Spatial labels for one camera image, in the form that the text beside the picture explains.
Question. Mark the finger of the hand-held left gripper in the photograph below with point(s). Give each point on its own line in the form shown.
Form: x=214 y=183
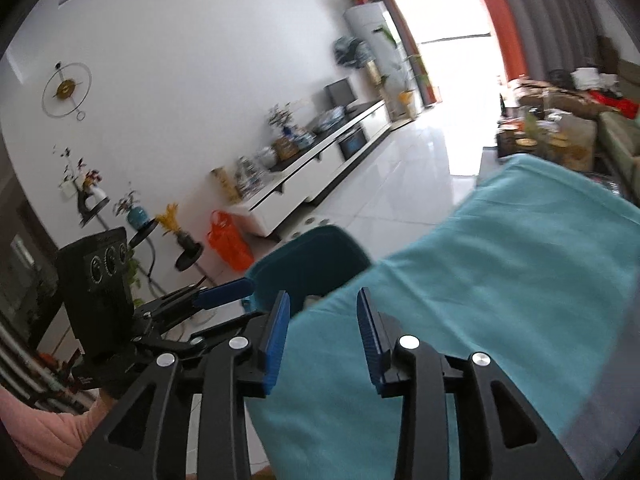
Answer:
x=225 y=292
x=210 y=334

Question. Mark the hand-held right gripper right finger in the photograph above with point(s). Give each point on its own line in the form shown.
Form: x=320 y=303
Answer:
x=369 y=340

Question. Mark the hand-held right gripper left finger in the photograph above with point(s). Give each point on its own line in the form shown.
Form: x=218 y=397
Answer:
x=277 y=340

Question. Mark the teal trash bin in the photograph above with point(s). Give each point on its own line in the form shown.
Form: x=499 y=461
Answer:
x=310 y=260

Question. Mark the person's left forearm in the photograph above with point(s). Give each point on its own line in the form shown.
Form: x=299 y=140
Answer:
x=45 y=430

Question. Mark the orange plastic bag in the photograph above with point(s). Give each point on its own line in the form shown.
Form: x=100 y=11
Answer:
x=227 y=245

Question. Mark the black tiered plant stand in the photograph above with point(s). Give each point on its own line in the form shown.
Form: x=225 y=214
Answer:
x=189 y=257

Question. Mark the yellow flowers in black vase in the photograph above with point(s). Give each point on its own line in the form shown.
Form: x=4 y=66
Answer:
x=184 y=239

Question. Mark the teal vase with plant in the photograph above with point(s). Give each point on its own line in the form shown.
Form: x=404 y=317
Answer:
x=135 y=217

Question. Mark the dark wooden cabinet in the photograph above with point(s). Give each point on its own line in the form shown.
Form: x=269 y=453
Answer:
x=20 y=280

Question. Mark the white vase with flowers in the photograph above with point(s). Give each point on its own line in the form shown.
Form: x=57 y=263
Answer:
x=99 y=192

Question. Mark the tall yellow box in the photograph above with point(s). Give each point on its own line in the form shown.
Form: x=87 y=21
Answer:
x=225 y=186

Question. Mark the teal tablecloth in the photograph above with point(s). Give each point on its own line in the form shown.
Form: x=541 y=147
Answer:
x=475 y=285

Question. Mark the white TV cabinet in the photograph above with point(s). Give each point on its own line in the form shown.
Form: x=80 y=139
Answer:
x=295 y=195

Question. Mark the ship model in clear case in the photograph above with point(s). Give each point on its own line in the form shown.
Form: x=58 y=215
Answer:
x=250 y=175

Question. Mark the white ceramic lidded jar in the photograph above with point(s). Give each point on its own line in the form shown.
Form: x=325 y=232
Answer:
x=266 y=157

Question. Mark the patterned decorative box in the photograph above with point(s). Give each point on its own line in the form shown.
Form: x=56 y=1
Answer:
x=287 y=147

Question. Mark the blue white porcelain jar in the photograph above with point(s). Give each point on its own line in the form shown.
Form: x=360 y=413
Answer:
x=305 y=137

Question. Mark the plant in blue white vase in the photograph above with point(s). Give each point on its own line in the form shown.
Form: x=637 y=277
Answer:
x=286 y=127

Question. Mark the clear bag of items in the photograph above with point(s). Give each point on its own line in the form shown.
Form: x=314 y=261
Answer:
x=329 y=120

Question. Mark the black monitor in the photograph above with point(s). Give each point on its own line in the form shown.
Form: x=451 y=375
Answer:
x=339 y=92

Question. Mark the tall leafy potted plant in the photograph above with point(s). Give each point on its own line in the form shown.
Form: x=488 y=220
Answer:
x=406 y=100

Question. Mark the striped curtain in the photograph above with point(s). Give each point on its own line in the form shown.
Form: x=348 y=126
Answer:
x=427 y=87

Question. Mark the cluster of glass jars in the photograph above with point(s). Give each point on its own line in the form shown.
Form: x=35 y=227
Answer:
x=560 y=145

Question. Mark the white standing air conditioner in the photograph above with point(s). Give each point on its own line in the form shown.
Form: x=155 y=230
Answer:
x=367 y=22

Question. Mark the brown sofa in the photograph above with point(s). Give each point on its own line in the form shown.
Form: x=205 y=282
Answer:
x=555 y=97

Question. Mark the green sofa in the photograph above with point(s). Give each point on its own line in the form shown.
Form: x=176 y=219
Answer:
x=620 y=135

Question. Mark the bright balcony window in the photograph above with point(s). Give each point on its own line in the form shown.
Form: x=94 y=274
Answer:
x=450 y=10

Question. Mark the white cloth pile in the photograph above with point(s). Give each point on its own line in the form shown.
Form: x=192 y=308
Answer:
x=592 y=80

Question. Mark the red cloth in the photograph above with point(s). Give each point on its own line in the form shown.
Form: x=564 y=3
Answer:
x=617 y=102

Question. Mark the orange and grey curtain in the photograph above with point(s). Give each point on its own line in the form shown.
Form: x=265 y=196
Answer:
x=540 y=10

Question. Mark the round wall clock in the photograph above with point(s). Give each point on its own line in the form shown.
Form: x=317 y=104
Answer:
x=65 y=89

